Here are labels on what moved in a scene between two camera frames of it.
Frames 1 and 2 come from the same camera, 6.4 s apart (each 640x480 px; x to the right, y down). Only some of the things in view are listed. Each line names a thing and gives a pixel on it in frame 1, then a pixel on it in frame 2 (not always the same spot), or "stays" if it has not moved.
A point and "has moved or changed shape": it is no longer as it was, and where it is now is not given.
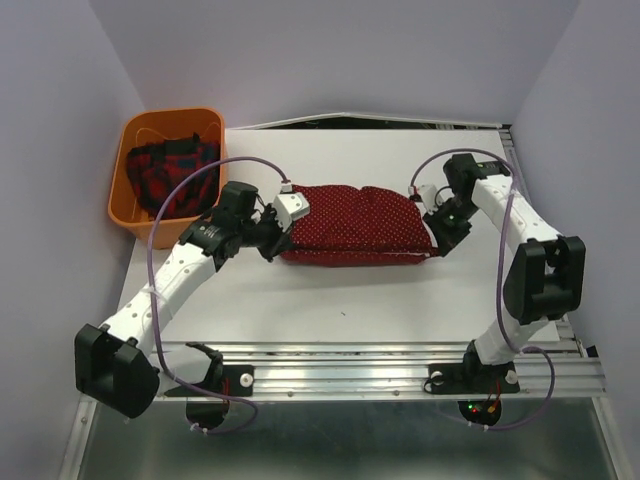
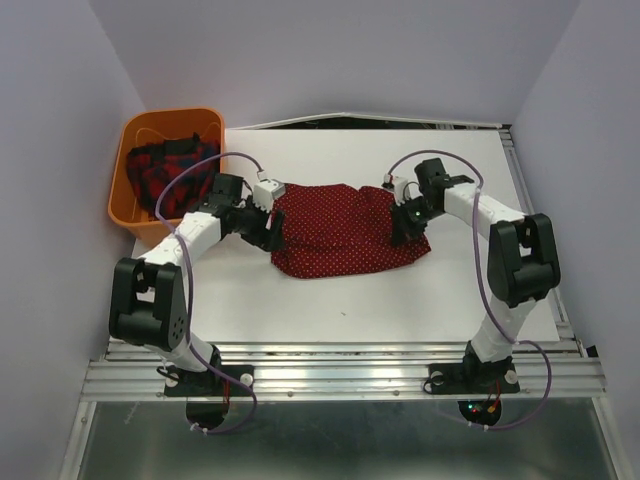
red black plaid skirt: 155,171 stays
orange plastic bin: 146,126 stays
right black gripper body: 452,218 -> 412,216
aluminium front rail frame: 199,370 stays
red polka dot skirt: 361,227 has moved or changed shape
